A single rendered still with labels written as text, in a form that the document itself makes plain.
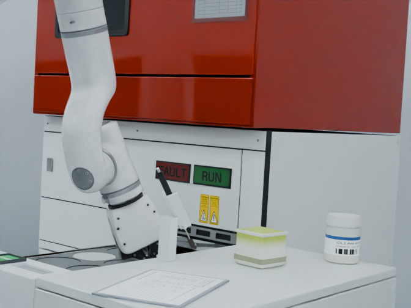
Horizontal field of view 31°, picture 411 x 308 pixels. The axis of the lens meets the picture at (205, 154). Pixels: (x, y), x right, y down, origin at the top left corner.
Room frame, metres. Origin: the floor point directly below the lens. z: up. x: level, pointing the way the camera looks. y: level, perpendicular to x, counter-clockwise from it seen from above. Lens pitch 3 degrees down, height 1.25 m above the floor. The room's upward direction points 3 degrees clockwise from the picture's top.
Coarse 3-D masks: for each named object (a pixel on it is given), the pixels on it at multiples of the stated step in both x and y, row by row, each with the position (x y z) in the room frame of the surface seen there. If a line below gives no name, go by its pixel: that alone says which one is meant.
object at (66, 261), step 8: (104, 248) 1.83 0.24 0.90; (112, 248) 1.84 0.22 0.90; (48, 256) 1.70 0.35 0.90; (56, 256) 1.70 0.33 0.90; (64, 256) 1.71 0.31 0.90; (72, 256) 1.71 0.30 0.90; (48, 264) 1.61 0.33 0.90; (56, 264) 1.62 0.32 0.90; (64, 264) 1.62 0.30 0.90; (72, 264) 1.63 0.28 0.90; (80, 264) 1.63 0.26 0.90; (88, 264) 1.63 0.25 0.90; (96, 264) 1.64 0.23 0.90; (104, 264) 1.65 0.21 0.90; (112, 264) 1.65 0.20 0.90
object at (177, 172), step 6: (162, 168) 1.88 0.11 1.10; (168, 168) 1.87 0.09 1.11; (174, 168) 1.86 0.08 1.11; (180, 168) 1.84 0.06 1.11; (186, 168) 1.83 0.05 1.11; (168, 174) 1.87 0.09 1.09; (174, 174) 1.86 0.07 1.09; (180, 174) 1.84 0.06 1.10; (186, 174) 1.83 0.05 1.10; (186, 180) 1.83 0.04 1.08
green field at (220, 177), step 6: (198, 168) 1.81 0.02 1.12; (204, 168) 1.79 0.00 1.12; (210, 168) 1.78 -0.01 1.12; (198, 174) 1.81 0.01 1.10; (204, 174) 1.79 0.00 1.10; (210, 174) 1.78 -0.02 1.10; (216, 174) 1.77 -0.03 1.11; (222, 174) 1.76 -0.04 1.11; (228, 174) 1.74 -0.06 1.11; (198, 180) 1.80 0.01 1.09; (204, 180) 1.79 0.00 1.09; (210, 180) 1.78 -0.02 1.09; (216, 180) 1.77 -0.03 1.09; (222, 180) 1.76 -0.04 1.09; (228, 180) 1.74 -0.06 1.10; (228, 186) 1.74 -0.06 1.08
